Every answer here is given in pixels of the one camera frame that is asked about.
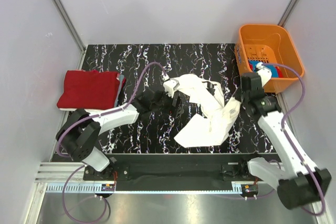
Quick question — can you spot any folded grey t shirt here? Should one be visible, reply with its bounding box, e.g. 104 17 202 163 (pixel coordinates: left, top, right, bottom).
117 74 126 97

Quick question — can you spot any grey slotted cable duct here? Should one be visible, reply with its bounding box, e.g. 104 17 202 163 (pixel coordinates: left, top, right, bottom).
46 182 245 194

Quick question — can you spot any blue t shirt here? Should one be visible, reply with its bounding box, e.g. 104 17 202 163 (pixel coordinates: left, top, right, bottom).
248 60 277 78

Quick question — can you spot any red t shirt in basket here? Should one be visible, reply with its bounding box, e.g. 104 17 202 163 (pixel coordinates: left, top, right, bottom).
275 67 283 78

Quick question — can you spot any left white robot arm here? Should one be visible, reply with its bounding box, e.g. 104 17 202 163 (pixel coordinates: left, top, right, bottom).
56 90 184 180

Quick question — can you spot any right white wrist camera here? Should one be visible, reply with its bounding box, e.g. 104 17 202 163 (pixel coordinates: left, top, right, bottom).
256 62 272 87

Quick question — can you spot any white t shirt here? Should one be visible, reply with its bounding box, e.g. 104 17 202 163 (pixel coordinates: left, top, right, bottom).
59 108 77 112
173 74 242 148

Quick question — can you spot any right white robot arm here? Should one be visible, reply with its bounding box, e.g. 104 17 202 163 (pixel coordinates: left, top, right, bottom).
235 72 332 209

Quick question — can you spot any orange plastic basket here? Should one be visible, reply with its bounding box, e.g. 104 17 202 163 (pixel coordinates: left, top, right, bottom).
235 24 305 93

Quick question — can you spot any folded white t shirt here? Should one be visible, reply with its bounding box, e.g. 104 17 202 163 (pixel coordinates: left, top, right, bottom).
59 108 77 112

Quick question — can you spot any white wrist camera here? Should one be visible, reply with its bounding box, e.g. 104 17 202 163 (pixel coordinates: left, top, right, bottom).
256 62 272 87
163 74 180 98

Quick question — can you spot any folded red t shirt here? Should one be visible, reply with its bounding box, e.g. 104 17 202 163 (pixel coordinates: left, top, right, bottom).
57 70 119 110

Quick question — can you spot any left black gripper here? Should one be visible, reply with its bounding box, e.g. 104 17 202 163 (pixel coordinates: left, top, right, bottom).
151 89 183 118

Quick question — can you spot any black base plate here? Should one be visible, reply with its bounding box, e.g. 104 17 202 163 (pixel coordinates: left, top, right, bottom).
83 154 256 186

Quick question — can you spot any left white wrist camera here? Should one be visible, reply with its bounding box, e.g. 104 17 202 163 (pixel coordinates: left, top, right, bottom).
163 74 180 98

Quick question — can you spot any left corner aluminium post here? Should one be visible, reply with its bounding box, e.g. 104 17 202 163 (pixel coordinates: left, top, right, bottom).
36 0 87 53

